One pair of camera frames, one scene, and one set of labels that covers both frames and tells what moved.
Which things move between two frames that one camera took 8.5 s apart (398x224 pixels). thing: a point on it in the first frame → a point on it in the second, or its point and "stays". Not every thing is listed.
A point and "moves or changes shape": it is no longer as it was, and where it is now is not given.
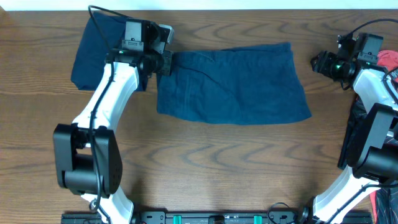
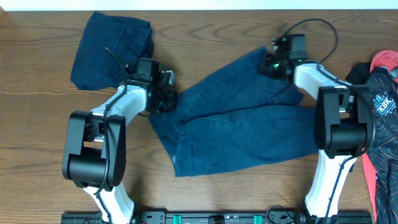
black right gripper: x=321 y=65 → x=265 y=68
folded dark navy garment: x=102 y=31 stays
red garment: x=388 y=60 stays
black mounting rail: x=213 y=217 stays
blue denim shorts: x=245 y=84 moves or changes shape
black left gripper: x=167 y=61 → x=171 y=106
